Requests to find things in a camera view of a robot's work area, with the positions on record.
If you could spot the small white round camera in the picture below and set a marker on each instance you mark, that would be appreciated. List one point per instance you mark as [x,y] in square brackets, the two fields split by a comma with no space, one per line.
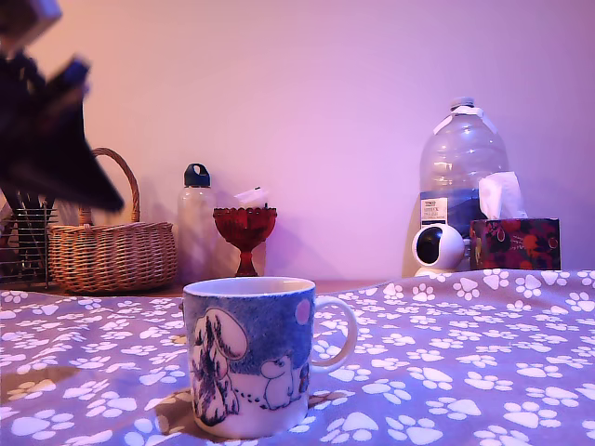
[441,246]

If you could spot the blue cartoon print mug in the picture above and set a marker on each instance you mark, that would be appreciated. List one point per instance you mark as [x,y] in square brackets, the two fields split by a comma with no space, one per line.
[251,334]

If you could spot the white paper tissue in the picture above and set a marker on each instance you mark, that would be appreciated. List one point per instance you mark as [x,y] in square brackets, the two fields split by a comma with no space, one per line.
[499,195]

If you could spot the clear bottle with dark cap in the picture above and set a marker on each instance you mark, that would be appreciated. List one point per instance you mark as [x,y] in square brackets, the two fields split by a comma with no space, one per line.
[195,218]

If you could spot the large clear water bottle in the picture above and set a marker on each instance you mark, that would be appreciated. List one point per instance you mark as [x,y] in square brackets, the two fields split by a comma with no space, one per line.
[460,158]

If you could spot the small white candle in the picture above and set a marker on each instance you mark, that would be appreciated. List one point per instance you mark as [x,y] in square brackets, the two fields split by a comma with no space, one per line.
[251,197]

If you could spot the red glass goblet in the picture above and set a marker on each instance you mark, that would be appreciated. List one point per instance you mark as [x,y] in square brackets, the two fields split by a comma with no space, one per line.
[244,227]

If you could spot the dark floral tissue box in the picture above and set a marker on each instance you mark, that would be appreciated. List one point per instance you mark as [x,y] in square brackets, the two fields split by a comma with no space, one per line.
[516,244]

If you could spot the grey paw print cloth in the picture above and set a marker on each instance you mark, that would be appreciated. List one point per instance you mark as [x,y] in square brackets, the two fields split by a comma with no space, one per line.
[465,362]

